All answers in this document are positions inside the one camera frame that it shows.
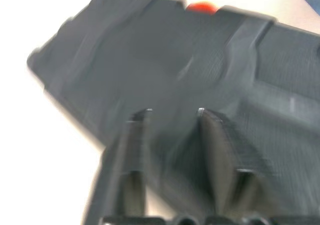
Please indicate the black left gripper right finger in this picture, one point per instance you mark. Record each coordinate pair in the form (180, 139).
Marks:
(225, 165)

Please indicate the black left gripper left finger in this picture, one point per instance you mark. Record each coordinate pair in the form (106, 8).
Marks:
(132, 160)

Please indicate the black plastic tool case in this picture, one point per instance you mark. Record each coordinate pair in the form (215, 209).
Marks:
(150, 60)

